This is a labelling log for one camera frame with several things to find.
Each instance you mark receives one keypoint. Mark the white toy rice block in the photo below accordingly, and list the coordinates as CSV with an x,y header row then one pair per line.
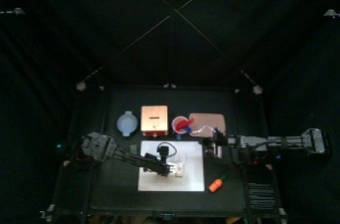
x,y
179,169

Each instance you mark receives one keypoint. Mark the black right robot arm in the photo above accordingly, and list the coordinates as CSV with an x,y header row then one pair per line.
x,y
276,142

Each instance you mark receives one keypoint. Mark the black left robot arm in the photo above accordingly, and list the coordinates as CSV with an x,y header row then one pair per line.
x,y
106,150

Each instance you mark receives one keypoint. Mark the white cutting mat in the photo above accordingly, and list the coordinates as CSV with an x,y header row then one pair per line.
x,y
171,165

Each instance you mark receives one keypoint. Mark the blue toy utensil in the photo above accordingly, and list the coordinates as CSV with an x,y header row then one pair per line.
x,y
186,129

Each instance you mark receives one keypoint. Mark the orange toy carrot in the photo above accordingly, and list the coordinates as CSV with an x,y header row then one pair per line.
x,y
216,183

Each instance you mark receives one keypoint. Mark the red toy cup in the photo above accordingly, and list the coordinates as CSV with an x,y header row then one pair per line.
x,y
179,124

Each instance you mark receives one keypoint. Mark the wooden toy toaster box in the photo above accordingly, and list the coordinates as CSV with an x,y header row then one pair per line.
x,y
154,120

